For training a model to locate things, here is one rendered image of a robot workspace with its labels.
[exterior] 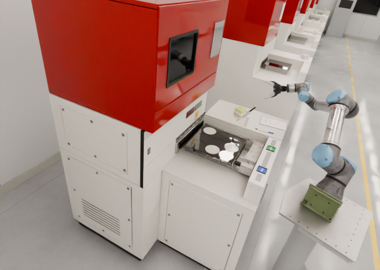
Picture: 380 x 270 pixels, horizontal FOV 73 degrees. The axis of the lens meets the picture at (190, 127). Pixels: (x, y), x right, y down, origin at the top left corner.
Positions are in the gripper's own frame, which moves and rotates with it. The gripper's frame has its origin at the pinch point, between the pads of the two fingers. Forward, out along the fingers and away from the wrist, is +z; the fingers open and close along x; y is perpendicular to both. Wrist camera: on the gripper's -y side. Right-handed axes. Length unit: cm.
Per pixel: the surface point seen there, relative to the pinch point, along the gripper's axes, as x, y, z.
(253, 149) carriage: -46, -31, 8
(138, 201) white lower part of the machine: -71, -81, 76
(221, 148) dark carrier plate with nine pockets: -43, -45, 29
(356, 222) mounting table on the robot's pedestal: -85, -58, -49
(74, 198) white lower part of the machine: -78, -61, 142
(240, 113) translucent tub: -18.9, -14.1, 18.4
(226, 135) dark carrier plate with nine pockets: -35, -28, 28
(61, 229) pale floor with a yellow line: -107, -53, 165
